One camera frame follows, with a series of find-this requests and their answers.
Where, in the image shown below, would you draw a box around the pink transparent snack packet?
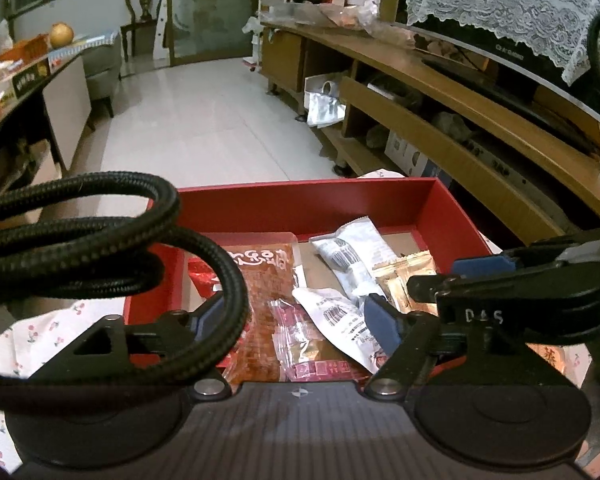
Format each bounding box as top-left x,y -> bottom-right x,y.
269,297 -> 373,381

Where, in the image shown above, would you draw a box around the glass door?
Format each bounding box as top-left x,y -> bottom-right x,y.
166,0 -> 261,67

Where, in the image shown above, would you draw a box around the yellow pomelo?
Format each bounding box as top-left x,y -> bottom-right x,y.
48,22 -> 75,50

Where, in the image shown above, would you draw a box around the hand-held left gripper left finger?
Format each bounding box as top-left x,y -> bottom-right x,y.
27,291 -> 231,401

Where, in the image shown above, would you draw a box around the wooden TV stand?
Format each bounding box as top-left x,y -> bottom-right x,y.
257,20 -> 600,261

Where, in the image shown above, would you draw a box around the black labelled box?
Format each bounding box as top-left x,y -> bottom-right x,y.
11,62 -> 51,100

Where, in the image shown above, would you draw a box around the silver foil bag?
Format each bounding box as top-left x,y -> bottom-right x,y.
304,74 -> 349,129

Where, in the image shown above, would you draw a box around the white grey snack packet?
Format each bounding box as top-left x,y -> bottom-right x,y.
292,287 -> 396,375

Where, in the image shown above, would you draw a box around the golden snack packet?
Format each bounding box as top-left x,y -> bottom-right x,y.
371,251 -> 438,318

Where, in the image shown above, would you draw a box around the grey armchair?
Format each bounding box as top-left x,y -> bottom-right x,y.
82,34 -> 125,120

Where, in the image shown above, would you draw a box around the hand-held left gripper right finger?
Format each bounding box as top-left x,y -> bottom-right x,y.
362,292 -> 581,401

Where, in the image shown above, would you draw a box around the orange box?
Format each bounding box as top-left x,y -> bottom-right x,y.
0,34 -> 49,63

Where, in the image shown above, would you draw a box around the red snack packet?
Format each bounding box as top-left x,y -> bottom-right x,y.
186,255 -> 246,311

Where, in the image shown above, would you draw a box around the white printed carton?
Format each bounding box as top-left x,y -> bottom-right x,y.
384,130 -> 431,178

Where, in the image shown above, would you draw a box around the white side cabinet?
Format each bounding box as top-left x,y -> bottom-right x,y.
0,52 -> 93,196

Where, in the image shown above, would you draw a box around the orange snack packet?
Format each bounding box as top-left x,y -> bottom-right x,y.
220,240 -> 301,386

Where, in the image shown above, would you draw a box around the red cardboard box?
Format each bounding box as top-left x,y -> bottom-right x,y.
122,177 -> 503,376

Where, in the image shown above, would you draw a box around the black television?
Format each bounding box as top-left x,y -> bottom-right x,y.
405,20 -> 600,161

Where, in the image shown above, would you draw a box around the crumpled plastic bags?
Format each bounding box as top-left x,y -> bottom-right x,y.
320,0 -> 416,51

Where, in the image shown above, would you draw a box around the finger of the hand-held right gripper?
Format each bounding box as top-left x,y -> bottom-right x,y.
451,245 -> 563,278
406,262 -> 600,347

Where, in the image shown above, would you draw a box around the black braided cable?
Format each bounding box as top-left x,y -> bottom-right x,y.
0,172 -> 253,408

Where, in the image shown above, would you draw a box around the cherry print tablecloth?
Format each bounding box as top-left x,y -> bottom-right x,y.
0,170 -> 598,473

